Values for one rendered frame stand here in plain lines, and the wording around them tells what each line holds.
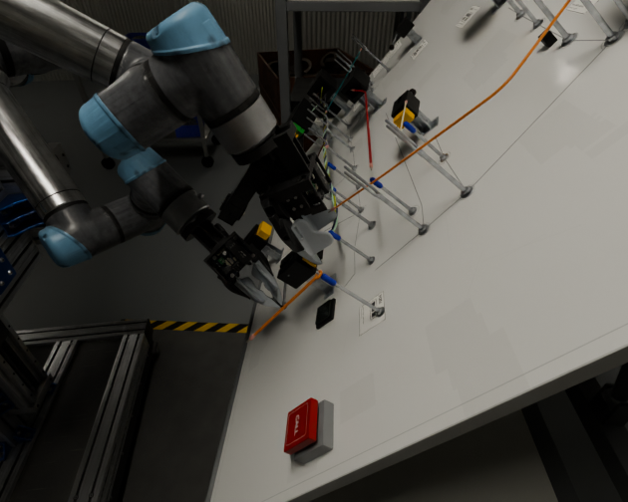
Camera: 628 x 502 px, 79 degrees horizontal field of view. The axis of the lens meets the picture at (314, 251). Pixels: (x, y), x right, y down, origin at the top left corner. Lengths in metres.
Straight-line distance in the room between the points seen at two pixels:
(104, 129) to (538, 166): 0.47
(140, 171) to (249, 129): 0.28
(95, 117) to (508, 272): 0.46
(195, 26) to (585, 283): 0.42
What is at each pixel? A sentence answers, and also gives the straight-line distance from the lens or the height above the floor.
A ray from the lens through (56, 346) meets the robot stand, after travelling 2.01.
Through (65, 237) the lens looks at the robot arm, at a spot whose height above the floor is 1.19.
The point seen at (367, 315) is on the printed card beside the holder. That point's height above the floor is 1.17.
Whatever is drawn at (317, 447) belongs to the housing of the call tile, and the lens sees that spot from 0.48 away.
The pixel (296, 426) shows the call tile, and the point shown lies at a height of 1.11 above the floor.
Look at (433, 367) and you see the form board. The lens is 0.41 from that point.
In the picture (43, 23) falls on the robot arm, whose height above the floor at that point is 1.49.
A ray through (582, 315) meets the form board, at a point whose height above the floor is 1.34.
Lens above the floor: 1.55
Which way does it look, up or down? 38 degrees down
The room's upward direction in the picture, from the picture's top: straight up
